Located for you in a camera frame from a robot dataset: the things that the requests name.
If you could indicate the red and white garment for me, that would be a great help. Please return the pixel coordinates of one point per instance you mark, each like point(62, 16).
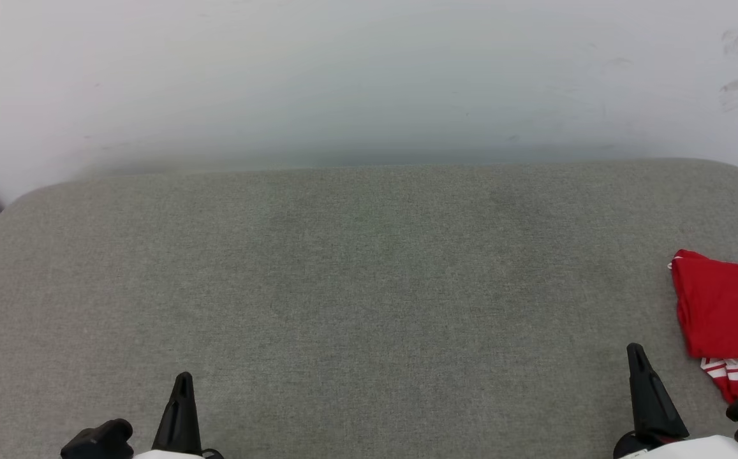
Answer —
point(732, 319)

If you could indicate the grey fabric sofa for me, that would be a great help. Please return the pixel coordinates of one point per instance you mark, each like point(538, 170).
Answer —
point(368, 306)

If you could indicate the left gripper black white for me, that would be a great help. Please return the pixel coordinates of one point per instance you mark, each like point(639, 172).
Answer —
point(177, 455)

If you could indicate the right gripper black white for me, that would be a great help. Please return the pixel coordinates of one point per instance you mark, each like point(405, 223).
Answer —
point(681, 449)

